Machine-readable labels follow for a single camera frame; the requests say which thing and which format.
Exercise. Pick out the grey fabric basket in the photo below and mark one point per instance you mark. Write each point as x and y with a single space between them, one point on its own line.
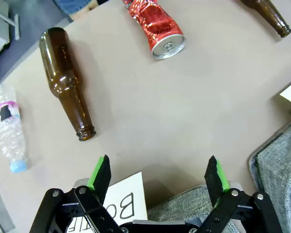
279 165
184 206

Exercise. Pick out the person's blue jeans leg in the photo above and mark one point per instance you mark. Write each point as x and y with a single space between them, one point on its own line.
72 4

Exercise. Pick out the brown glass bottle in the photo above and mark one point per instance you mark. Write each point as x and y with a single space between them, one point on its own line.
269 12
63 77

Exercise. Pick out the white metal furniture frame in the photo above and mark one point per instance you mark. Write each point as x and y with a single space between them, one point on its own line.
0 26

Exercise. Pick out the white paper label sign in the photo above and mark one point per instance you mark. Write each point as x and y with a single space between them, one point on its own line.
131 194

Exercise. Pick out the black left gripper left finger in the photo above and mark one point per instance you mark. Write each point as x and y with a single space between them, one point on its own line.
100 179

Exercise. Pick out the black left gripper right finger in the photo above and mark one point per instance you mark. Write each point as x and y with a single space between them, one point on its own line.
214 179

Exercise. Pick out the crushed clear plastic bottle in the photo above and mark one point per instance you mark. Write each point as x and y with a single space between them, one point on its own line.
8 128

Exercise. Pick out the crushed red can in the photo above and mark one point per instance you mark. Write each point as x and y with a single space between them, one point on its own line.
157 21

